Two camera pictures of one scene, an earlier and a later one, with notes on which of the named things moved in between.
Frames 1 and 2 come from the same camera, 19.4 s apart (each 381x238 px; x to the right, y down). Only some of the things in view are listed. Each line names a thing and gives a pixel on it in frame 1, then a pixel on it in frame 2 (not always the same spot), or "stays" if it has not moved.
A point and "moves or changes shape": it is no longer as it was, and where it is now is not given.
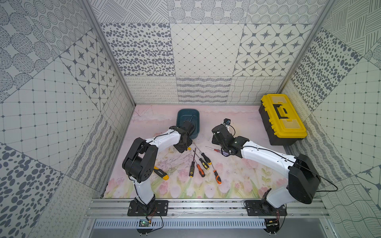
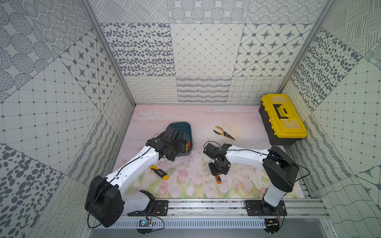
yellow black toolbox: x=283 y=125 stays
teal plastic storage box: x=188 y=114 moves or changes shape
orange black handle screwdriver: x=218 y=178 stays
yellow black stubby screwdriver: x=164 y=176 stays
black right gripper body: x=214 y=141 -> x=217 y=169
